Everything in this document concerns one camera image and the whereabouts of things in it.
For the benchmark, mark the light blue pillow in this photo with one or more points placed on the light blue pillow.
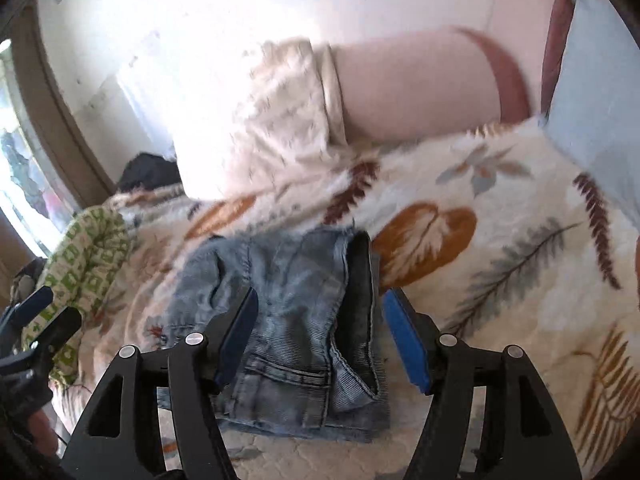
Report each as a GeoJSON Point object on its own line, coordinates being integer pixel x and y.
{"type": "Point", "coordinates": [600, 85]}

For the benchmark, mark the cream pillow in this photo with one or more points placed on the cream pillow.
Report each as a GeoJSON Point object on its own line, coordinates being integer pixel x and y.
{"type": "Point", "coordinates": [270, 125]}

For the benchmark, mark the green patterned cloth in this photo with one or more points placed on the green patterned cloth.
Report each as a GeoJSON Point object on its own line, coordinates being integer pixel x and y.
{"type": "Point", "coordinates": [92, 255]}

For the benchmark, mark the reddish brown headboard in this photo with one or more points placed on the reddish brown headboard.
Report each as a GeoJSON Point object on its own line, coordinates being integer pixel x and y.
{"type": "Point", "coordinates": [555, 50]}

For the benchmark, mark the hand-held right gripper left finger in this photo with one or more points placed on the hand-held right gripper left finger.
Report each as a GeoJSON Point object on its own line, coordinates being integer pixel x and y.
{"type": "Point", "coordinates": [240, 330]}

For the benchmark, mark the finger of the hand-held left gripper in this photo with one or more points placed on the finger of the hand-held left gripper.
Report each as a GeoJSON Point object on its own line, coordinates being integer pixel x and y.
{"type": "Point", "coordinates": [27, 307]}
{"type": "Point", "coordinates": [55, 330]}

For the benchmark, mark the blue denim pants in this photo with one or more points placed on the blue denim pants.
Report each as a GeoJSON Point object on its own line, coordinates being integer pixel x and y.
{"type": "Point", "coordinates": [295, 300]}

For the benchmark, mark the window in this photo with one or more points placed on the window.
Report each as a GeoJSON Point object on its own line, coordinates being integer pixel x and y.
{"type": "Point", "coordinates": [25, 170]}

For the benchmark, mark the leaf printed cream blanket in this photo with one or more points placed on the leaf printed cream blanket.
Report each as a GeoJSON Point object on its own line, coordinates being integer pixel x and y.
{"type": "Point", "coordinates": [525, 210]}

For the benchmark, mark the pink pillow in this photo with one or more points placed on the pink pillow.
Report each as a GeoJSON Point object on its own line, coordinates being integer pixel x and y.
{"type": "Point", "coordinates": [415, 85]}

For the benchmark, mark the dark cloth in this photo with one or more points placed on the dark cloth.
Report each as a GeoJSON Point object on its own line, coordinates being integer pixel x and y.
{"type": "Point", "coordinates": [150, 172]}

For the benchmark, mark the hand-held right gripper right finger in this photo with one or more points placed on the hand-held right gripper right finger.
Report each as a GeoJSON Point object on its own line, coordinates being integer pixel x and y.
{"type": "Point", "coordinates": [405, 340]}

